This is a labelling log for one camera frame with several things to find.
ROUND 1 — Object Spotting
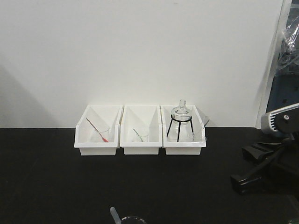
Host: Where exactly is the small beaker in middle bin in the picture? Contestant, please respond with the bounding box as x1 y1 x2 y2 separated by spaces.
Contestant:
133 129 149 142

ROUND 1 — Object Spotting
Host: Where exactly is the red stirring rod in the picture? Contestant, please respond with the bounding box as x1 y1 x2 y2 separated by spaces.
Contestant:
86 118 109 142

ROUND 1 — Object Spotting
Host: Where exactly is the left white plastic bin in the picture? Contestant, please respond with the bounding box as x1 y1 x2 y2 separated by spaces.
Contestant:
74 105 123 156

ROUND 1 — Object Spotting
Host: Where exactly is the glass beaker rim at bottom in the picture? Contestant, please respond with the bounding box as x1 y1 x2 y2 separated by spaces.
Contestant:
121 216 147 224

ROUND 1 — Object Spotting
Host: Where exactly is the right white plastic bin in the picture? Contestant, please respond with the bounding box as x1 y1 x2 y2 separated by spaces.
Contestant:
160 105 206 155

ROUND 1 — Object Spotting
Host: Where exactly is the clear test tube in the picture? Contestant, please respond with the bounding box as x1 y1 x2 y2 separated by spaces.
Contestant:
192 116 210 142

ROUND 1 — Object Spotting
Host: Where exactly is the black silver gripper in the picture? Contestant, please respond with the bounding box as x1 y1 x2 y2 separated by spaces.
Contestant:
230 103 299 194

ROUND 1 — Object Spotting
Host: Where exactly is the clear round glass flask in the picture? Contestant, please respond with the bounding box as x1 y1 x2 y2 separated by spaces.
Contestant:
167 99 195 142

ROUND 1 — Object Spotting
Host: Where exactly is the small beaker in bin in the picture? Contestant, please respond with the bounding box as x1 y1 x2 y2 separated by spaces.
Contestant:
133 129 149 142
90 128 110 143

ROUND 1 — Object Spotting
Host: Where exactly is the small beaker in left bin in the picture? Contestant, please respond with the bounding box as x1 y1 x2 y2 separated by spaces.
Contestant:
90 128 110 143

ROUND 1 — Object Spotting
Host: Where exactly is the white plastic bin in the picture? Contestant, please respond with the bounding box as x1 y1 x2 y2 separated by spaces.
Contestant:
74 105 123 156
120 105 163 155
160 105 206 155

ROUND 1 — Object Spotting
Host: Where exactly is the middle white plastic bin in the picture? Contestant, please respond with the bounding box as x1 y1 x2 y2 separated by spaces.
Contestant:
120 105 163 155

